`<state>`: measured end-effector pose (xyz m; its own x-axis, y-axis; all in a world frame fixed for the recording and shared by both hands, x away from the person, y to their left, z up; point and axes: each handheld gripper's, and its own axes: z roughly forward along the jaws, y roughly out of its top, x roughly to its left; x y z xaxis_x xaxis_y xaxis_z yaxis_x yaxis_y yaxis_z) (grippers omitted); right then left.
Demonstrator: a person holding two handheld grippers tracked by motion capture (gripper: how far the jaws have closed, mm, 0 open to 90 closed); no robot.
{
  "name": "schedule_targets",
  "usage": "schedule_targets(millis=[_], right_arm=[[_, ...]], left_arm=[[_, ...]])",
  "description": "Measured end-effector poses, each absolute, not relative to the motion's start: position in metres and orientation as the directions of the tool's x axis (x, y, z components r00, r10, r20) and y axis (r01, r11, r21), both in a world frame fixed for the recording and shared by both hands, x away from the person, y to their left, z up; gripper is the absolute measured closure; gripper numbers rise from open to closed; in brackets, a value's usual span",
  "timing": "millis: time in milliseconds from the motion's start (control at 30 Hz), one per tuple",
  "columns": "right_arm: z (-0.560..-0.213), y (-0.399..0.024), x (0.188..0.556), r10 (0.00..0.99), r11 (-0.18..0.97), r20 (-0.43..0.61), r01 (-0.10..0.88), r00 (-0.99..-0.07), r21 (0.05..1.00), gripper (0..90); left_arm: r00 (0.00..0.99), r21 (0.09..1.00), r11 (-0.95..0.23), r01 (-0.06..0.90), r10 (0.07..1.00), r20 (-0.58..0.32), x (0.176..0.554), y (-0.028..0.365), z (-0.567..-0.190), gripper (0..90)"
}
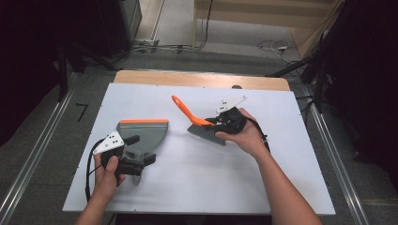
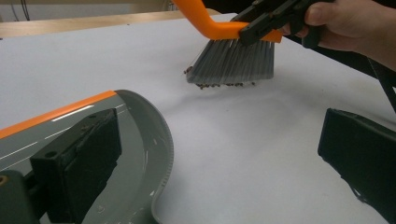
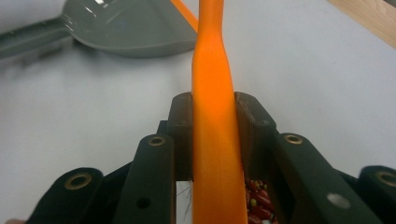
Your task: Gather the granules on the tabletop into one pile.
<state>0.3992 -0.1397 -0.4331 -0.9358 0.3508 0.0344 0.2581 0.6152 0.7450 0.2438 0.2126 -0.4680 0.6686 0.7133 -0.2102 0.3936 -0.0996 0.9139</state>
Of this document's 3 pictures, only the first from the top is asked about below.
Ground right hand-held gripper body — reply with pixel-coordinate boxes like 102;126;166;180
205;95;249;136

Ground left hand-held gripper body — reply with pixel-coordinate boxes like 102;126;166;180
92;130;145;177

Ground grey dustpan with orange edge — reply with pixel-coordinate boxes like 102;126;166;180
115;118;170;188

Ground orange handled grey brush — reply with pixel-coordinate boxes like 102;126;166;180
171;95;227;147

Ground person's right hand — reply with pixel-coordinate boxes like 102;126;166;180
215;107;272;161

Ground person's left hand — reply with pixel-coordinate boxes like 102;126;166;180
93;153;127;203

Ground wooden table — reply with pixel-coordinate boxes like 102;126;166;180
113;69;292;92

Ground white table board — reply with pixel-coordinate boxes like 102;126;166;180
61;82;336;217

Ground person's dark clothing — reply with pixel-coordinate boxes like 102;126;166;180
115;214;274;225

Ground black metal stand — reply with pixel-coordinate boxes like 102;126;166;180
266;31;332;113
57;40;118;102

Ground black cabinet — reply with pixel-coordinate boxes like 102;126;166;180
97;0;144;59

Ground dark curtain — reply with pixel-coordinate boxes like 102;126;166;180
322;0;398;188
0;0;104;148

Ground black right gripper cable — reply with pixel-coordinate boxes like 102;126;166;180
245;115;272;155

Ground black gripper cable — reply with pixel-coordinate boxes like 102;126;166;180
245;115;272;155
85;138;108;203

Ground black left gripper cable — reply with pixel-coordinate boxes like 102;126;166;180
85;138;108;203

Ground metal floor rail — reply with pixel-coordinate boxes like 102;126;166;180
0;73;79;225
304;90;372;225

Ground white floor cable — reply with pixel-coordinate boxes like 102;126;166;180
256;39;298;66

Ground grey floor cables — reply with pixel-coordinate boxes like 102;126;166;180
112;42;195;59

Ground black hanging cable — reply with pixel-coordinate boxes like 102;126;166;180
191;0;215;51

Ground light wooden frame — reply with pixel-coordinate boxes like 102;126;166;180
191;0;345;60

